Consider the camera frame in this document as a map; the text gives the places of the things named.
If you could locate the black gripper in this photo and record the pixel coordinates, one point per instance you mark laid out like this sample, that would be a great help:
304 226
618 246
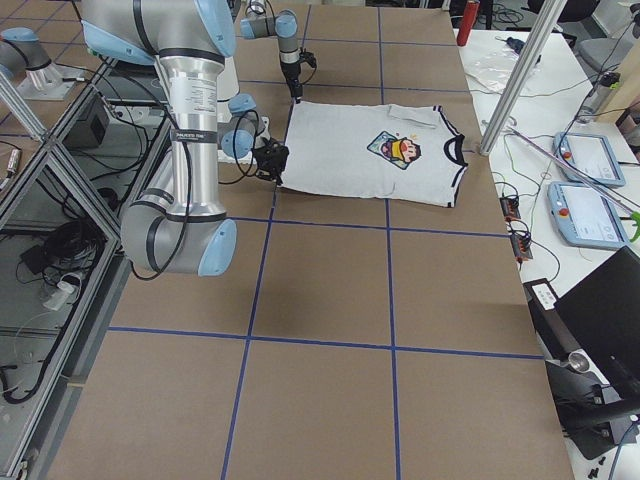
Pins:
291 72
273 157

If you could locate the grey cartoon print t-shirt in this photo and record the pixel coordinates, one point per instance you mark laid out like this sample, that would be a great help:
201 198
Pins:
384 151

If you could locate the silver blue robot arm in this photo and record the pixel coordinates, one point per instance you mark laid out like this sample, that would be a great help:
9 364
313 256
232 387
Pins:
178 223
261 21

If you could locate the red cylinder bottle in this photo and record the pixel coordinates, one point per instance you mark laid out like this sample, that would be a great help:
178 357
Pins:
467 22

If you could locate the clear plastic sheet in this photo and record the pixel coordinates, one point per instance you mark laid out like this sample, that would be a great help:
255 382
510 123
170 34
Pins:
493 70

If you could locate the orange electronics board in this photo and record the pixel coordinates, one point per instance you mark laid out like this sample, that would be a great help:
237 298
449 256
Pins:
510 208

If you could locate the upper blue teach pendant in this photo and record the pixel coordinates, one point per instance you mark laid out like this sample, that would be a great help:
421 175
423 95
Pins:
592 154

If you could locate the blue teach pendant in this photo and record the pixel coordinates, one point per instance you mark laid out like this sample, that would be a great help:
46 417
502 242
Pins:
584 218
592 154

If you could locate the lower blue teach pendant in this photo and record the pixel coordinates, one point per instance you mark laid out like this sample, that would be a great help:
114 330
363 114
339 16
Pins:
584 218

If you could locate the black laptop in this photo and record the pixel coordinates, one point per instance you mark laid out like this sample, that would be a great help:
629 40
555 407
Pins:
602 314

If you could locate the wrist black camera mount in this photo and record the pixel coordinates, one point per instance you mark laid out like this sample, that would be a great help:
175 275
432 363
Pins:
307 57

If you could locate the green handled reacher grabber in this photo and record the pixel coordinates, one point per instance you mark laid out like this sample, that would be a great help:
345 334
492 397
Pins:
603 190

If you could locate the aluminium frame post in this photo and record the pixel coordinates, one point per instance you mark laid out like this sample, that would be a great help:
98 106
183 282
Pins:
534 44

